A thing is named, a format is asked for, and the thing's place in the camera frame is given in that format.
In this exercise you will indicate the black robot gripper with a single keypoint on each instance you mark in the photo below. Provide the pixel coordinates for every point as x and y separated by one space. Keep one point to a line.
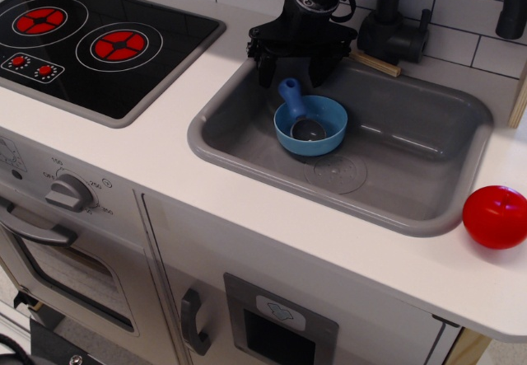
300 34

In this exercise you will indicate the blue handled grey spoon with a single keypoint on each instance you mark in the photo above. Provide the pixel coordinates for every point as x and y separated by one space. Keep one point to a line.
303 129

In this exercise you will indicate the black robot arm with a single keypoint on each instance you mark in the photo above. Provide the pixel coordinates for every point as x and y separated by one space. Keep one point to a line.
339 11

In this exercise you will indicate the light blue plastic bowl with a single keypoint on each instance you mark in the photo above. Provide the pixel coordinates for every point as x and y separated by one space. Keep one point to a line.
327 112

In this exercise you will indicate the wooden strip behind sink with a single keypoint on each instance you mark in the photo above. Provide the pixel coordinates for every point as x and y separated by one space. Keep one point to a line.
375 63

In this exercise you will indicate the grey toy sink basin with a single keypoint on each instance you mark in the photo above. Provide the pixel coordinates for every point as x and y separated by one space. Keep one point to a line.
408 157

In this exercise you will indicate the dark grey toy faucet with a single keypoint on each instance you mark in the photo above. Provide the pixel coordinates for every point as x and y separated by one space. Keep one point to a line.
384 34

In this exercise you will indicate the black toy stovetop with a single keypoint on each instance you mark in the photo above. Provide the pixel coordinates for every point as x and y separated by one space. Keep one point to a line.
104 60

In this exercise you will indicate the red toy tomato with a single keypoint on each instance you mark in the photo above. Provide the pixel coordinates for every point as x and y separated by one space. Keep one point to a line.
495 217

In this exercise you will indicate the grey oven knob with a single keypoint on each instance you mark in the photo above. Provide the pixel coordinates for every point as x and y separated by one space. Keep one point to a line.
69 193

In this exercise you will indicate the grey dishwasher panel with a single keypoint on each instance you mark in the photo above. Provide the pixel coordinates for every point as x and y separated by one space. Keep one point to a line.
275 330

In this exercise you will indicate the toy oven door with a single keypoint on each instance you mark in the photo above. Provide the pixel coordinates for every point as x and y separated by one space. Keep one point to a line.
102 282

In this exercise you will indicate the grey oven door handle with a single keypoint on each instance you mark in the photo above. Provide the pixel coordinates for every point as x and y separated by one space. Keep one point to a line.
57 235

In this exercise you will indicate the grey cabinet door handle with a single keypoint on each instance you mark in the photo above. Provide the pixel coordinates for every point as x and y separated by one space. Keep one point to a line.
198 341

